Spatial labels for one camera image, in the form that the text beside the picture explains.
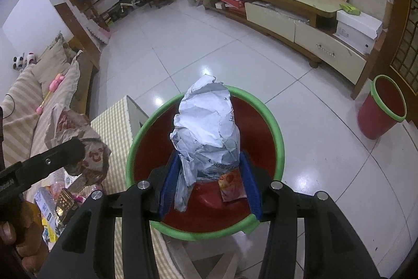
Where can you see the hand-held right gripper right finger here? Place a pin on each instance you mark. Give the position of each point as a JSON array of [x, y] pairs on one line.
[[252, 187]]

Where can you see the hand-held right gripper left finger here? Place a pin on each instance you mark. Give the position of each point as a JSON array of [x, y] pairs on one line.
[[169, 182]]

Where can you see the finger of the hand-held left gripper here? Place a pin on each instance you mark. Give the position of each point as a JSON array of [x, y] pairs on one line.
[[55, 159]]

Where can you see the floral wrapper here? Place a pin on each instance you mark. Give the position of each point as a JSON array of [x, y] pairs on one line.
[[93, 148]]

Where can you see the red bin with green rim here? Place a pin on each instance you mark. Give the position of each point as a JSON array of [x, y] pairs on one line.
[[258, 135], [375, 122]]

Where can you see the white paper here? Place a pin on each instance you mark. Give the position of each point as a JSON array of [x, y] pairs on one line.
[[205, 122]]

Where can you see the person's left hand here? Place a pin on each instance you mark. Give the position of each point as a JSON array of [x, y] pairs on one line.
[[31, 239]]

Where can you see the red orange snack wrapper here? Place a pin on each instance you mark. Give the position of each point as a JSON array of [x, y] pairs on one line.
[[232, 184]]

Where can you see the blue printed box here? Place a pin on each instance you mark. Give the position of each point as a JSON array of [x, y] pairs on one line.
[[44, 205]]

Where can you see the striped beige sofa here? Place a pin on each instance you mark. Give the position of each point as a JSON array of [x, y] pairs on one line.
[[23, 92]]

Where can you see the pink toy wand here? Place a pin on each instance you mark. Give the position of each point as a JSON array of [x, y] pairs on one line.
[[58, 79]]

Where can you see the beige sofa cushion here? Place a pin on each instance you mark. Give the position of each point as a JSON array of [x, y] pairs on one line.
[[52, 60]]

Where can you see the panda plush toy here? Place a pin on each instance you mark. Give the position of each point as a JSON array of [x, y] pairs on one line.
[[18, 62]]

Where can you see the white pink plush toy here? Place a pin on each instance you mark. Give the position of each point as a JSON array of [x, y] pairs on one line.
[[31, 58]]

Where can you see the pink foam mat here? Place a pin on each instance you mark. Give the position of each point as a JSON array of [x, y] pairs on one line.
[[101, 35]]

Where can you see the white balance bike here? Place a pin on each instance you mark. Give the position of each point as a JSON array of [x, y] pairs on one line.
[[129, 4]]

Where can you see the white cardboard box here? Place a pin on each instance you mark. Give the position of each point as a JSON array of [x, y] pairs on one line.
[[356, 27]]

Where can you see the green packet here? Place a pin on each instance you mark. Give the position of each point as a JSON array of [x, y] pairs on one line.
[[349, 8]]

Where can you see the wooden lattice door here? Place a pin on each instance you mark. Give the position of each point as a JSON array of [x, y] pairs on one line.
[[405, 47]]

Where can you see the white table leg frame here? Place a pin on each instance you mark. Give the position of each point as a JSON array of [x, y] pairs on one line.
[[184, 253]]

